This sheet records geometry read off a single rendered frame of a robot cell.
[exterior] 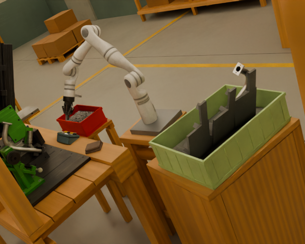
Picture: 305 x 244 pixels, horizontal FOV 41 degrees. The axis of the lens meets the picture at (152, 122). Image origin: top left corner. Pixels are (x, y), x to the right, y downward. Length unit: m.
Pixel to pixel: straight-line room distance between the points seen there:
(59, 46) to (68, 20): 0.94
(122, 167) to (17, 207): 0.61
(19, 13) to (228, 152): 10.93
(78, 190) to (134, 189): 0.36
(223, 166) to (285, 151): 0.43
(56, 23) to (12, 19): 3.45
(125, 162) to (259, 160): 0.73
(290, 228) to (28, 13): 11.00
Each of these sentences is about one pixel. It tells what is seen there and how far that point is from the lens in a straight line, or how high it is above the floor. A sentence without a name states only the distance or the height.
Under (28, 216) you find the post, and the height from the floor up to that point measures 0.97.
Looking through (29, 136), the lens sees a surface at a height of 1.07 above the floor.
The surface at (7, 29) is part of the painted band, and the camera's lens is 12.26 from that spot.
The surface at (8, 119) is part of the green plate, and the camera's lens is 2.59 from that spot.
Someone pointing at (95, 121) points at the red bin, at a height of 0.86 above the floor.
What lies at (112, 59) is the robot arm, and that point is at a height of 1.31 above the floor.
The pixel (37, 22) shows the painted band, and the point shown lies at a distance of 12.67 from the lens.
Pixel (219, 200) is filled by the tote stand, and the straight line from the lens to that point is 1.94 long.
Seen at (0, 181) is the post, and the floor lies 1.19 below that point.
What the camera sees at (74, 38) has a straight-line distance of 8.79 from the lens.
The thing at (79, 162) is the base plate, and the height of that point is 0.90.
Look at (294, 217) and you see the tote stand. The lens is 2.44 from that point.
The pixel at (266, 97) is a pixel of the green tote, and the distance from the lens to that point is 2.23.
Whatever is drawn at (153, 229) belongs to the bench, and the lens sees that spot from 2.55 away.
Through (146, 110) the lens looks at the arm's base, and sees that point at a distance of 2.41.
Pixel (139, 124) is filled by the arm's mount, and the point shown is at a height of 0.88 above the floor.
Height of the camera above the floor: 1.96
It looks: 26 degrees down
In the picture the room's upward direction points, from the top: 23 degrees counter-clockwise
